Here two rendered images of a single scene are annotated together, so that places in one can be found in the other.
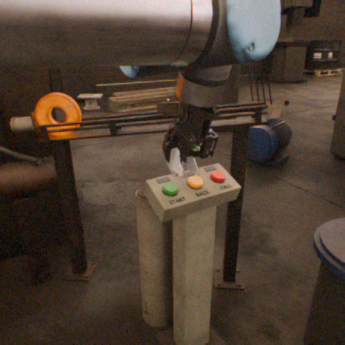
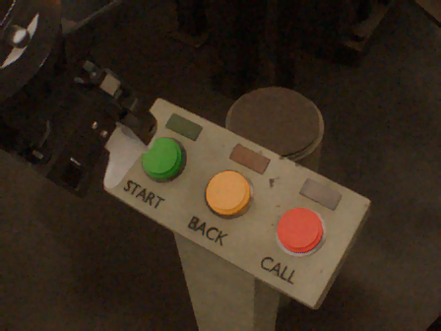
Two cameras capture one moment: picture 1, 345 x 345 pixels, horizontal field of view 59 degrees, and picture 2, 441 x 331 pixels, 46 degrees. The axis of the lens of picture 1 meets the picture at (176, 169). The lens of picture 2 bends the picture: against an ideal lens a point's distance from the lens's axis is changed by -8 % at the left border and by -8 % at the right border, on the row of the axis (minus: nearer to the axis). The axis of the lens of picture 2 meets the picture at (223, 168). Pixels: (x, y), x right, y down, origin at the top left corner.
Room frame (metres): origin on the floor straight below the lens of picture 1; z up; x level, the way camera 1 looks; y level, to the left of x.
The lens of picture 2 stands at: (0.61, -0.30, 1.03)
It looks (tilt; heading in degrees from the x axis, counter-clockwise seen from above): 55 degrees down; 67
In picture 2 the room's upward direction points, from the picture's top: 4 degrees counter-clockwise
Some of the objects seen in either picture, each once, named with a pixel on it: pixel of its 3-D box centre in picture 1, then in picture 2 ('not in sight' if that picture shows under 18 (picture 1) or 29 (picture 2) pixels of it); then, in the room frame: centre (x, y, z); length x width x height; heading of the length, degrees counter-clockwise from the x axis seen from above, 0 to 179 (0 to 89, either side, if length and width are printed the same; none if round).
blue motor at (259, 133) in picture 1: (269, 139); not in sight; (2.51, -0.81, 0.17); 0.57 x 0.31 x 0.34; 141
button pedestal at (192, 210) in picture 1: (192, 270); (235, 306); (0.72, -0.05, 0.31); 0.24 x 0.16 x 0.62; 121
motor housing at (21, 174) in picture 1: (40, 221); (246, 8); (1.06, 0.56, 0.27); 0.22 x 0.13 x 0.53; 121
